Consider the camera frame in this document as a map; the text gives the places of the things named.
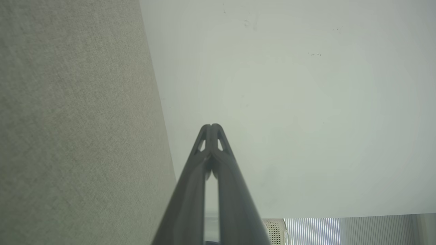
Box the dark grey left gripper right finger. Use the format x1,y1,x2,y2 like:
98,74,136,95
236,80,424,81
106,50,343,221
212,123,271,245

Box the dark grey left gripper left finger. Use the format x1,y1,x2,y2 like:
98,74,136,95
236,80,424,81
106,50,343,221
152,124,213,245

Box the white perforated laundry basket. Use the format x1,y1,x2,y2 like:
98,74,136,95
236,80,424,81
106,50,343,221
262,219,290,245

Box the white vertical blinds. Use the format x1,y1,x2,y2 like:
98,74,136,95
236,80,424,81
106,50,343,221
284,218,341,245

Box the grey fabric sofa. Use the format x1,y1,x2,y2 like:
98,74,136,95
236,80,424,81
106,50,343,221
0,0,177,245

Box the grey ribbed curtain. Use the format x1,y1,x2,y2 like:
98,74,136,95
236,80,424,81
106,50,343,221
340,214,419,245

